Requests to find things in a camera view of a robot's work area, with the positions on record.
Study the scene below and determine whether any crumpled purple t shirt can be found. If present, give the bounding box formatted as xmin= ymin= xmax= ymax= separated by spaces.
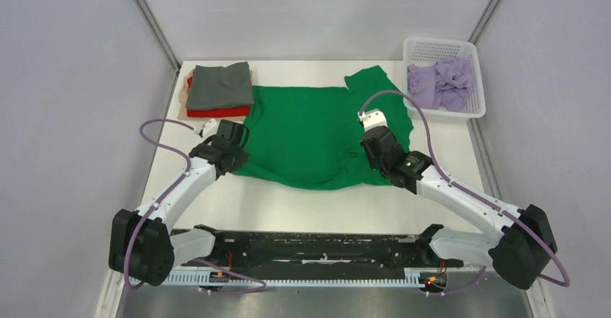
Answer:
xmin=407 ymin=58 xmax=474 ymax=112

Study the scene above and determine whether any green t shirt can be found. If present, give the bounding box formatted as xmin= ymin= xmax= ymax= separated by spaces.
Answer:
xmin=236 ymin=66 xmax=396 ymax=190

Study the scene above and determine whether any left aluminium frame post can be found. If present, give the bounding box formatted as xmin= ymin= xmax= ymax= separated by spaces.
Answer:
xmin=133 ymin=0 xmax=181 ymax=73

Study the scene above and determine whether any folded grey t shirt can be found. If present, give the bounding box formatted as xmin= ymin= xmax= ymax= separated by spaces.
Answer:
xmin=185 ymin=61 xmax=254 ymax=110

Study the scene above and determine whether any folded red t shirt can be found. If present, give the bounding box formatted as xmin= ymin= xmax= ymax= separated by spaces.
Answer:
xmin=184 ymin=76 xmax=253 ymax=118

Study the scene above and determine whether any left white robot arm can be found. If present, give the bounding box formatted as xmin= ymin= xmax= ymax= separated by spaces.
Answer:
xmin=108 ymin=120 xmax=249 ymax=289

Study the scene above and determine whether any aluminium frame post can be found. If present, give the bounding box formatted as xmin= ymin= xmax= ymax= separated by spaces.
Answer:
xmin=468 ymin=0 xmax=502 ymax=45
xmin=133 ymin=0 xmax=181 ymax=73

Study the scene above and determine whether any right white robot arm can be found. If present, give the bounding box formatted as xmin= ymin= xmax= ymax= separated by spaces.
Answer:
xmin=361 ymin=126 xmax=558 ymax=290

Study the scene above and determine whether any right aluminium frame post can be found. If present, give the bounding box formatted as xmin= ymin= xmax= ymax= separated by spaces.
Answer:
xmin=468 ymin=0 xmax=502 ymax=45

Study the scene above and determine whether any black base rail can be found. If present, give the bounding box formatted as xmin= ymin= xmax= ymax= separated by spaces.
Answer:
xmin=200 ymin=226 xmax=464 ymax=280

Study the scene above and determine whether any white plastic basket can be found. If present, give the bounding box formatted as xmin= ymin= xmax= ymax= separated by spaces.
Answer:
xmin=403 ymin=37 xmax=486 ymax=122

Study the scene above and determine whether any white slotted cable duct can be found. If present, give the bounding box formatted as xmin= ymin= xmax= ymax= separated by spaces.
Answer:
xmin=161 ymin=268 xmax=425 ymax=289

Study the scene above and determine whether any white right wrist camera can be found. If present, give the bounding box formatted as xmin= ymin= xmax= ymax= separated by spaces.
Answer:
xmin=357 ymin=109 xmax=388 ymax=133

